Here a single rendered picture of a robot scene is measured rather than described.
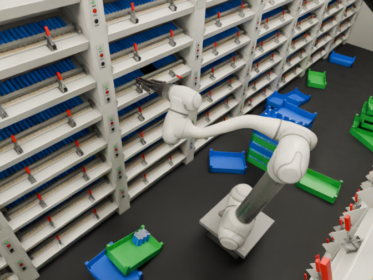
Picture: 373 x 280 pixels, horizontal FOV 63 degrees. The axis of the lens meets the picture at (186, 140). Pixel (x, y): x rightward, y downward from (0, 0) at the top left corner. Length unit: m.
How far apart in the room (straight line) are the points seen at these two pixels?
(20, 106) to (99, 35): 0.45
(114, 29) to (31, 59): 0.41
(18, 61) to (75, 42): 0.25
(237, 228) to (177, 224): 0.67
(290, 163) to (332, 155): 1.79
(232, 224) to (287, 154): 0.56
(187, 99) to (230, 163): 1.31
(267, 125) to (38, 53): 1.02
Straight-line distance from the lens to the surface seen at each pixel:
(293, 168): 1.28
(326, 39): 4.44
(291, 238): 2.34
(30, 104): 1.46
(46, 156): 1.72
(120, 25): 1.58
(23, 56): 1.38
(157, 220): 2.26
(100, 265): 2.14
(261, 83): 3.18
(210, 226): 1.98
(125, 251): 2.09
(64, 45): 1.43
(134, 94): 1.78
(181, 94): 1.47
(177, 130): 1.48
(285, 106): 2.88
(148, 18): 1.67
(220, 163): 2.65
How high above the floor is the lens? 1.88
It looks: 42 degrees down
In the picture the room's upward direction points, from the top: 3 degrees clockwise
